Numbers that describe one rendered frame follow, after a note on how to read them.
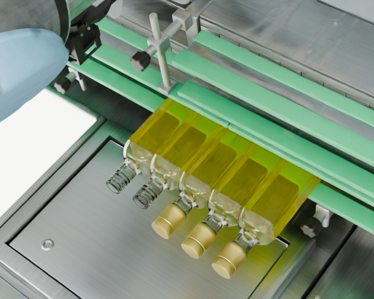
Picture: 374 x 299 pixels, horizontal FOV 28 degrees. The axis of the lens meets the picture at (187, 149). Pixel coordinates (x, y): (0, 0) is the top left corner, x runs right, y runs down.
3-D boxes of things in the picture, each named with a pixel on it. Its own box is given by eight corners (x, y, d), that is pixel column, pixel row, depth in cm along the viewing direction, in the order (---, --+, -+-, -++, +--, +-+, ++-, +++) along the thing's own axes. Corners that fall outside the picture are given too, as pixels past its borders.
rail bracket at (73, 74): (103, 59, 151) (59, 102, 146) (96, 35, 146) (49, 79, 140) (118, 67, 149) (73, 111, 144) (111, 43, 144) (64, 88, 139)
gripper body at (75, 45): (71, 24, 120) (18, 72, 115) (59, -16, 113) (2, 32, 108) (106, 43, 117) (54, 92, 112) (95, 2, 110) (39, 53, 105)
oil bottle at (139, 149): (199, 87, 133) (121, 169, 125) (195, 66, 129) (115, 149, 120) (224, 99, 131) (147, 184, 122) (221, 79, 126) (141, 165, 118)
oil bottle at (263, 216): (309, 143, 123) (233, 237, 115) (309, 123, 119) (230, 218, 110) (339, 158, 121) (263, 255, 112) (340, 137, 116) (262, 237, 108)
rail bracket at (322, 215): (339, 185, 127) (296, 242, 122) (342, 162, 122) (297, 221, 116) (360, 196, 126) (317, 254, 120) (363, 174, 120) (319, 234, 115)
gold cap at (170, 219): (170, 211, 117) (152, 231, 115) (167, 199, 114) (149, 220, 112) (187, 222, 116) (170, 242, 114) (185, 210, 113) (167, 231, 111)
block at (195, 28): (209, 25, 129) (184, 50, 127) (204, -16, 122) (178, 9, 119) (226, 33, 128) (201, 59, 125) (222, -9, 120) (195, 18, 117)
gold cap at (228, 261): (224, 239, 111) (206, 260, 109) (240, 243, 108) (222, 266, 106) (235, 254, 112) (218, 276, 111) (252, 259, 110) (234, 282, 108)
